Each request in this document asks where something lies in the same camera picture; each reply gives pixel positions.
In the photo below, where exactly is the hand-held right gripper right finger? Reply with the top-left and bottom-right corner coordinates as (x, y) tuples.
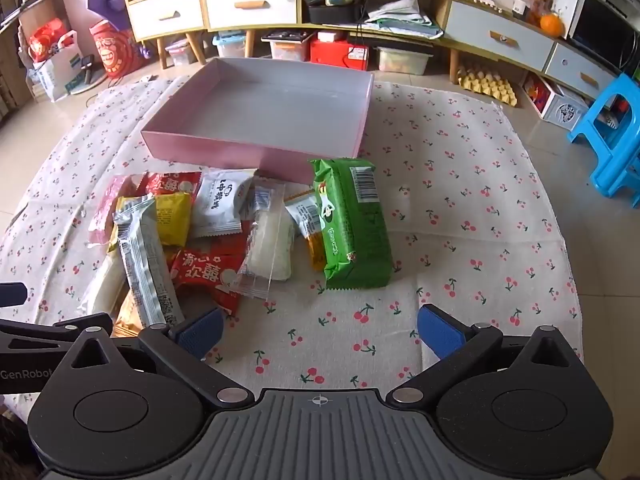
(387, 304), (581, 407)

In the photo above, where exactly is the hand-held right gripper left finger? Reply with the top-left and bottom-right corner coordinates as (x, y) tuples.
(62, 308), (253, 409)

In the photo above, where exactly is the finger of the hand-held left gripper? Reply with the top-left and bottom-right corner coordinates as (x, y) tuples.
(0, 283), (27, 306)
(0, 313), (114, 357)

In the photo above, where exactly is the red snack packet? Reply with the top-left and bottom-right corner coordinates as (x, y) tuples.
(134, 171), (202, 206)
(170, 247), (247, 317)

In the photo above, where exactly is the gold snack packet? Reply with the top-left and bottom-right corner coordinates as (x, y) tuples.
(112, 292), (147, 339)

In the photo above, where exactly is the clear packet of white cake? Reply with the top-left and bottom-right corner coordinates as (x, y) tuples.
(234, 182), (297, 302)
(80, 252), (130, 317)

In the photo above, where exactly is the long silver snack bar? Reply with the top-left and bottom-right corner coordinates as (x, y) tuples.
(112, 195), (185, 329)

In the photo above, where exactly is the yellow snack packet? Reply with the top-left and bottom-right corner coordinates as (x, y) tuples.
(116, 192), (194, 249)

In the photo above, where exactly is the white snack packet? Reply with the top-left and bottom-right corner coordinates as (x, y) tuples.
(191, 169), (257, 239)

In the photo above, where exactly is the pink snack packet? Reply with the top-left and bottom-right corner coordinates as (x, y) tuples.
(88, 175), (135, 247)

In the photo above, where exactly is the green snack packet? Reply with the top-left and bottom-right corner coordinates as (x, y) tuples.
(308, 158), (394, 291)

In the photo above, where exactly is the orange snack packet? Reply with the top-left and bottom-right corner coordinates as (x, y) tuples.
(284, 191), (331, 272)

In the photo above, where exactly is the pink cardboard box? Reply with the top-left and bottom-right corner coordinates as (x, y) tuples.
(141, 57), (376, 184)

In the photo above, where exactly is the cherry print cloth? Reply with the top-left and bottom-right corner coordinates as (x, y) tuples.
(0, 74), (586, 413)

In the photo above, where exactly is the white round stand base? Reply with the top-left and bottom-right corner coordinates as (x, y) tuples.
(70, 54), (108, 97)

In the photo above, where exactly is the white shopping bag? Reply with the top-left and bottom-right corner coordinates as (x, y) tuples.
(31, 30), (85, 102)

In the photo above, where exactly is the blue plastic stool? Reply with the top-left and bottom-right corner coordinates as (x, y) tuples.
(566, 72), (640, 196)

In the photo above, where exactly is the yellow egg tray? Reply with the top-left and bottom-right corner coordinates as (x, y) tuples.
(457, 66), (518, 107)

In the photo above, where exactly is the white patterned storage crate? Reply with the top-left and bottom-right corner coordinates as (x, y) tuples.
(521, 71), (591, 127)

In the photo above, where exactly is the red plastic bag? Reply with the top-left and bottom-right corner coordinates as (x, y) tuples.
(27, 17), (70, 63)

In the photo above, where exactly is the red printed bucket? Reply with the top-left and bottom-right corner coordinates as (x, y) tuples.
(89, 19), (147, 80)

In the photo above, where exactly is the clear storage box of sweets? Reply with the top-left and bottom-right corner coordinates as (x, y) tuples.
(375, 46), (432, 76)

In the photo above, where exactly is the small clear storage box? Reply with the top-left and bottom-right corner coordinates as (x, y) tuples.
(165, 39), (195, 67)

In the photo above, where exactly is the blue lidded clear storage box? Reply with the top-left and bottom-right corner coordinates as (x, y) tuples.
(212, 31), (247, 59)

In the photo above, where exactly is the black lidded clear storage box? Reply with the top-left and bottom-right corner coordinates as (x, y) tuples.
(261, 30), (315, 62)

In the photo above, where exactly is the dark wooden bookshelf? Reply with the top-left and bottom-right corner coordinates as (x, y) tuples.
(0, 0), (61, 111)

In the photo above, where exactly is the red cardboard box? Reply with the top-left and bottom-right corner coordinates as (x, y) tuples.
(310, 37), (371, 72)

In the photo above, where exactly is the wooden cabinet with grey drawers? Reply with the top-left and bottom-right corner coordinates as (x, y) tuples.
(299, 0), (618, 101)

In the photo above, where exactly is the pile of papers and bags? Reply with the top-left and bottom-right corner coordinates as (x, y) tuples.
(364, 0), (445, 40)

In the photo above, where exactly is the wooden cabinet with white drawers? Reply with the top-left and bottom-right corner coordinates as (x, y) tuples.
(119, 0), (307, 70)

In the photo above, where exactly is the orange fruit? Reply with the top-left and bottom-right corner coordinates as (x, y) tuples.
(540, 13), (566, 38)

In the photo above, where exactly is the black storage case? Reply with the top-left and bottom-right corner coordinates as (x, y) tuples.
(306, 0), (367, 24)

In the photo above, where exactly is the white microwave oven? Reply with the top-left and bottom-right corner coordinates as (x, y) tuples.
(570, 0), (640, 71)

